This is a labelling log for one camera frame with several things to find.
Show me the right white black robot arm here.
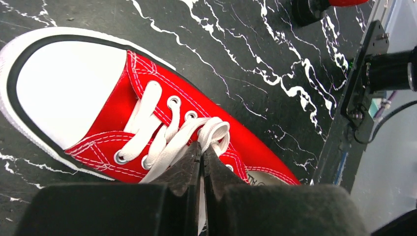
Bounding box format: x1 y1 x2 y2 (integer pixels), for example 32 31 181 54
364 48 417 93

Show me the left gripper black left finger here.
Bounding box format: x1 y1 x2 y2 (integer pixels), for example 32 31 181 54
15 142 202 236

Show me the white shoelace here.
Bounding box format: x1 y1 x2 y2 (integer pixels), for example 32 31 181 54
114 81 230 183

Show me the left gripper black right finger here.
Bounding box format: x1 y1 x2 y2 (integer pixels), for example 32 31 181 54
202 148 368 236

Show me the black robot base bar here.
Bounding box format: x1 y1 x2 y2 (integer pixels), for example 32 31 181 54
310 20 389 191

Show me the red canvas sneaker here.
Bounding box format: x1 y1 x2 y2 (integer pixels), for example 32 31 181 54
0 27 299 185

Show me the small red capped bottle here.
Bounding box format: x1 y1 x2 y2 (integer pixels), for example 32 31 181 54
292 0 368 27

